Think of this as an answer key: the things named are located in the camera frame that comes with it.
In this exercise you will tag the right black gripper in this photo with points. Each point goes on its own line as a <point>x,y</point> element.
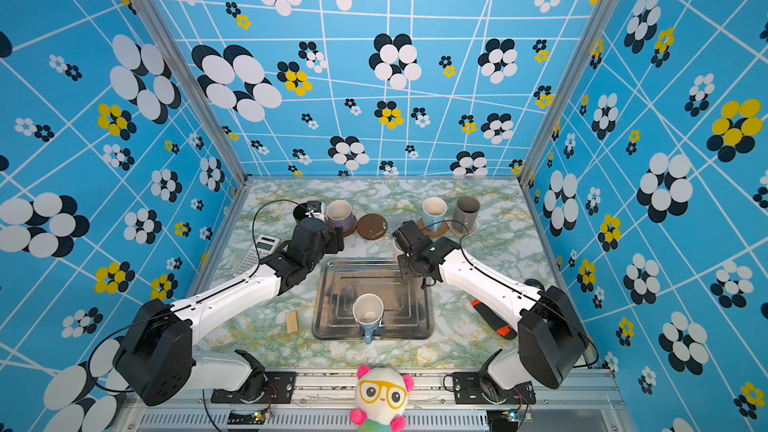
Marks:
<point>404,269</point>

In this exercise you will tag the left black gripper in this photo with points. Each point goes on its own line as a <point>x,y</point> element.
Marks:
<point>336,240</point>

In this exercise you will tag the purple mug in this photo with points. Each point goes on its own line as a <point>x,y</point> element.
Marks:
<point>336,211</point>

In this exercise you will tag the scratched round wooden coaster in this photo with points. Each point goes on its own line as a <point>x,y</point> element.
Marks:
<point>372,226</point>

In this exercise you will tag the black mug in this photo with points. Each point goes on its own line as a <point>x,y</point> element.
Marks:
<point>302,211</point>

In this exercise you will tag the woven rattan coaster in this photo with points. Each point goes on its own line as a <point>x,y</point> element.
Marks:
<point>441,231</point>

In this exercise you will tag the light blue mug front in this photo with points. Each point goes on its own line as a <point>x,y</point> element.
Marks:
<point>368,310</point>

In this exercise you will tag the light blue mug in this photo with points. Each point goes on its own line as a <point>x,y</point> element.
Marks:
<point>368,310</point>
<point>434,211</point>

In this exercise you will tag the stainless steel cup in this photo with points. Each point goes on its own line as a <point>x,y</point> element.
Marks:
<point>465,215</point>

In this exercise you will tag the dark round wooden coaster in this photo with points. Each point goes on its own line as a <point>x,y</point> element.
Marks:
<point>349,225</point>

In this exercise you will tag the white mug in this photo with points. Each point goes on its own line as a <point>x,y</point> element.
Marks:
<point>397,251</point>

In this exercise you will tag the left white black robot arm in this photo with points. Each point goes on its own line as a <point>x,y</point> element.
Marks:
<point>157,358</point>

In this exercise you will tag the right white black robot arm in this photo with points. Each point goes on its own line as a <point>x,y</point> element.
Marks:
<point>550,336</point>

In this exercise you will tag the metal serving tray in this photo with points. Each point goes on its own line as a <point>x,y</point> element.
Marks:
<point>407,307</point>

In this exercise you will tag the small wooden block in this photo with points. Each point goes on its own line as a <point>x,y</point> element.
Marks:
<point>291,322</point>

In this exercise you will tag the black orange utility knife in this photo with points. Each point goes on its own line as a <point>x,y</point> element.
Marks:
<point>499,325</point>

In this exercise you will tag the panda plush toy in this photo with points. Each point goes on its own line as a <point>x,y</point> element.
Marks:
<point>381,397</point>

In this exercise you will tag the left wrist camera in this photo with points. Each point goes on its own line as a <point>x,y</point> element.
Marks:
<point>315,209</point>

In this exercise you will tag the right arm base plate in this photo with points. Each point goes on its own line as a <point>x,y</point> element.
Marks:
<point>468,390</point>

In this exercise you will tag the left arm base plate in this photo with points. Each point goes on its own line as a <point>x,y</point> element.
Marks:
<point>270,389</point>

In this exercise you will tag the aluminium front rail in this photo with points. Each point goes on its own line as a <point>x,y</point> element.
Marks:
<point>415,400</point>

